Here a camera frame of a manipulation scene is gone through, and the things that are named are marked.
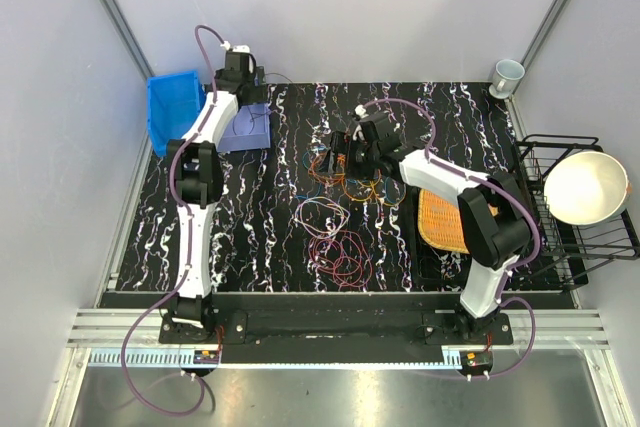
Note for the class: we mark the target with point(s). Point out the large white bowl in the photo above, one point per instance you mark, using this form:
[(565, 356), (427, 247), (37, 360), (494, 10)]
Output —
[(587, 188)]

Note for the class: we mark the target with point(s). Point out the blue plastic bin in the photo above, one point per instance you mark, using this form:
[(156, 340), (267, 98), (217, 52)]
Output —
[(174, 102)]

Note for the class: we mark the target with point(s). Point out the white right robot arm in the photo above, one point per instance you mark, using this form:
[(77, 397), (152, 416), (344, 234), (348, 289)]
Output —
[(496, 227)]

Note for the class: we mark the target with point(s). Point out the lavender plastic box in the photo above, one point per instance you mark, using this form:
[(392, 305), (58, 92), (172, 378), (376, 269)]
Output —
[(249, 130)]

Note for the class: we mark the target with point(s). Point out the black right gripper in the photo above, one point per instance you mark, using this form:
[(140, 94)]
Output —
[(338, 145)]

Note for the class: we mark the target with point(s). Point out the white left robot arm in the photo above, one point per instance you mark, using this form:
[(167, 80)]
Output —
[(196, 184)]

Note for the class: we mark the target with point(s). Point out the black wire dish rack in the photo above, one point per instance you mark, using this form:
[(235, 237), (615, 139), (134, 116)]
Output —
[(598, 245)]

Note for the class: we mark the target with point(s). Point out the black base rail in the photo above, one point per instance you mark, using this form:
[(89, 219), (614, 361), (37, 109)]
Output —
[(332, 339)]

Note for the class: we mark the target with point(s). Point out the aluminium frame rail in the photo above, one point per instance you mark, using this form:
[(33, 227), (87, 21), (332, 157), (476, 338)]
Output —
[(546, 329)]

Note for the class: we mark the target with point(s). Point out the orange woven mat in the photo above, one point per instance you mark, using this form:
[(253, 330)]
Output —
[(439, 223)]

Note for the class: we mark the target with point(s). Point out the white ceramic mug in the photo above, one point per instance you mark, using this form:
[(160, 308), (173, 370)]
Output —
[(505, 78)]

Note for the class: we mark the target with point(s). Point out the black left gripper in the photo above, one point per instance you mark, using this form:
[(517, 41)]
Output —
[(256, 94)]

